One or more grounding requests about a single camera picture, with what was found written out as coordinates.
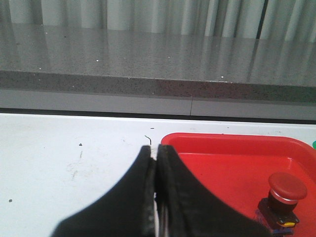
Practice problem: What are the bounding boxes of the grey stone counter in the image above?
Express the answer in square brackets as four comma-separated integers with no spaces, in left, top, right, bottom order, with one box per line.
[0,23,316,122]

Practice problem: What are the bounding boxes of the red plastic tray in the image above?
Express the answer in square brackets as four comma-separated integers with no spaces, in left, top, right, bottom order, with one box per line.
[161,133,316,237]

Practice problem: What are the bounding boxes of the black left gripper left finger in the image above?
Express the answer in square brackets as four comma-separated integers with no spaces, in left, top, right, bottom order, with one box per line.
[52,146,156,237]

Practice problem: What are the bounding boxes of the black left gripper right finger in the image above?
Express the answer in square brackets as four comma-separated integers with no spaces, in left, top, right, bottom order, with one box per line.
[157,145,271,237]

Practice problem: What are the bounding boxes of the red mushroom push button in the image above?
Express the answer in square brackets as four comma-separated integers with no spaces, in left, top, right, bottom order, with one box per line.
[255,172,308,237]

